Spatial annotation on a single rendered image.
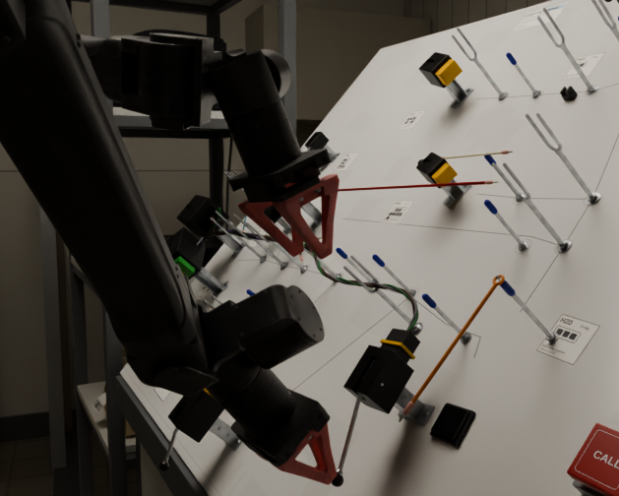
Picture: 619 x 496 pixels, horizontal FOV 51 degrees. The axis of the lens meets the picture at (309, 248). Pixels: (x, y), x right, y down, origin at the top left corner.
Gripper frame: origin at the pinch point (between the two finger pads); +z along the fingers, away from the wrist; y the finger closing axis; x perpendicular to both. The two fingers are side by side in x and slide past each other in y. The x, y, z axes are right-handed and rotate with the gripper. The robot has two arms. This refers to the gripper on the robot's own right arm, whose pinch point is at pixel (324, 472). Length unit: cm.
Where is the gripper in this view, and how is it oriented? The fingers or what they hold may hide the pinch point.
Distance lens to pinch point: 71.5
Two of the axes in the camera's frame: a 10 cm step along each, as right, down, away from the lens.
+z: 5.7, 7.4, 3.6
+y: -5.1, -0.2, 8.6
